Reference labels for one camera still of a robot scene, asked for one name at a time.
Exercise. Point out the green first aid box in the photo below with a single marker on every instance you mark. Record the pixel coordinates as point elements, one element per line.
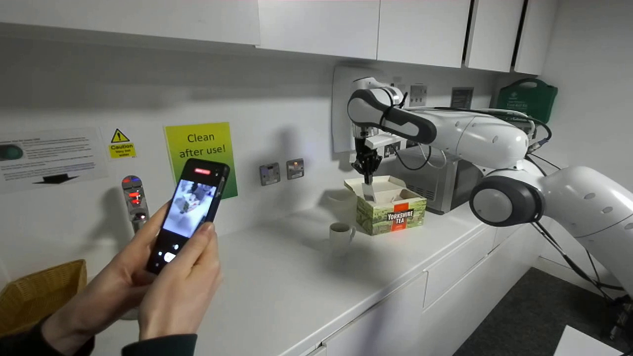
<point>526,100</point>

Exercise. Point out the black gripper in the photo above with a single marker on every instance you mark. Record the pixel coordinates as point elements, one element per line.
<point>368,152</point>

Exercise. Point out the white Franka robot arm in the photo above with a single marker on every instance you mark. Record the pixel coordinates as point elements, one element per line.
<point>475,136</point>

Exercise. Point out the white printed wall notice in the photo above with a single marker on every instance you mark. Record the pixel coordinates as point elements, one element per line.
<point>45,160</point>

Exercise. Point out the white sign with black logo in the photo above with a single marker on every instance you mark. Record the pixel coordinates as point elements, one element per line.
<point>417,96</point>

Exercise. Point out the right forearm dark sleeve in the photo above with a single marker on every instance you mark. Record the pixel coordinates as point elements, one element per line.
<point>160,347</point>

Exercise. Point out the black smartphone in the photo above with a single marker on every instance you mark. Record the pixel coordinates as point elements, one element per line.
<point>190,209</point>

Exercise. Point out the person left hand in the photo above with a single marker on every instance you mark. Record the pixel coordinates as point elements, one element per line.
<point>109,290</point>

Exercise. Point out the white paper towel dispenser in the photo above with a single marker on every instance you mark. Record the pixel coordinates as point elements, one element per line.
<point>338,120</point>

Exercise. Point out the green cardboard tea box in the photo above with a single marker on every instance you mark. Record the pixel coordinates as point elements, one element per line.
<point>388,215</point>

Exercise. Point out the white robot base platform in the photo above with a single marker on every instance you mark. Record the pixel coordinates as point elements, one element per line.
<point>583,343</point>

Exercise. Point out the yellow warning sticker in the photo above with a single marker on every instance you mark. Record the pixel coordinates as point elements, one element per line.
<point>121,146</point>

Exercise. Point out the green clean after use sign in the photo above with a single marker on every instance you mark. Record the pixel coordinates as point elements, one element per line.
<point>198,142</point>

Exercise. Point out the person right hand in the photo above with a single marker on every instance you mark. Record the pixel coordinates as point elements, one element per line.
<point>184,290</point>

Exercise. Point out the left forearm dark sleeve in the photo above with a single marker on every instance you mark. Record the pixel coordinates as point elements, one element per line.
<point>32,347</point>

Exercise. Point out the white tea bag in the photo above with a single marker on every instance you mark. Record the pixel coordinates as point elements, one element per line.
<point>368,195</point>

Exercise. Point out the silver wall switch plate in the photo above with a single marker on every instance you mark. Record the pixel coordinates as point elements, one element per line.
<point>269,175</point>
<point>295,169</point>

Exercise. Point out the white lower cabinet unit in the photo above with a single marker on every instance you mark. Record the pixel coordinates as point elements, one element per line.
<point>461,284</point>

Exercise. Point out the white upper wall cabinets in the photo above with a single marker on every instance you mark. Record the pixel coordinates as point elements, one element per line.
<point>316,27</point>

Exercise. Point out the chrome hot water tap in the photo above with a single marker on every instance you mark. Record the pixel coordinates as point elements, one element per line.
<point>134,199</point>

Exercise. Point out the dark wall panel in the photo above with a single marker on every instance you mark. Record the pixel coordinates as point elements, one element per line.
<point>461,98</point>

